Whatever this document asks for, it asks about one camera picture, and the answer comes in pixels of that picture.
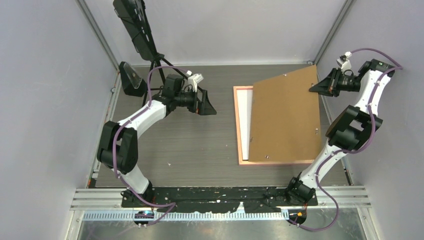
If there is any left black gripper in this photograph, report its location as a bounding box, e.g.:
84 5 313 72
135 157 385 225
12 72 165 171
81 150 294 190
174 87 216 116

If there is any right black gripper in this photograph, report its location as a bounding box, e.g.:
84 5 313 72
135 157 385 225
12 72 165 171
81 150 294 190
309 67 361 98

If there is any cat photo print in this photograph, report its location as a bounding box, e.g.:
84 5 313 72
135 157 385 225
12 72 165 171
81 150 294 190
236 89 254 161

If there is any brown cardboard backing board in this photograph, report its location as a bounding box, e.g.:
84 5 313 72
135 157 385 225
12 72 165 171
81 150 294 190
248 65 322 165

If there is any pink wooden picture frame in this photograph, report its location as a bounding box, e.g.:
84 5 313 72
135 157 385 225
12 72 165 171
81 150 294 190
233 85 316 166

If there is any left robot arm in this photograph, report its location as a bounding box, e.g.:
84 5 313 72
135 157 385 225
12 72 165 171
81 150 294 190
96 73 217 207

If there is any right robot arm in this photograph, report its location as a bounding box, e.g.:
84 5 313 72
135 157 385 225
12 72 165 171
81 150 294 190
284 59 402 205

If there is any black wedge stand base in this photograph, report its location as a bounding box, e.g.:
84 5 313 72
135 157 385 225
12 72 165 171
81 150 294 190
118 61 147 98

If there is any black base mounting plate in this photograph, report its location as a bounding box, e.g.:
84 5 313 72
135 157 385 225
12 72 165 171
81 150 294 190
142 186 305 214

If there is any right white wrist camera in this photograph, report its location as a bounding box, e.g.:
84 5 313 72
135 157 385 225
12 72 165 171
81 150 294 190
336 51 352 72

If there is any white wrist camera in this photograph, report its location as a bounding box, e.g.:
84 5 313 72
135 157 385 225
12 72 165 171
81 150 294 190
336 51 352 72
186 70 204 93

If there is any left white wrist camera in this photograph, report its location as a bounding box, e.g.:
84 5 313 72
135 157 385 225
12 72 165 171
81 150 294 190
186 70 204 93

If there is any aluminium rail front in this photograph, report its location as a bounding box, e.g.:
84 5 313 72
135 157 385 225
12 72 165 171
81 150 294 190
70 186 371 222

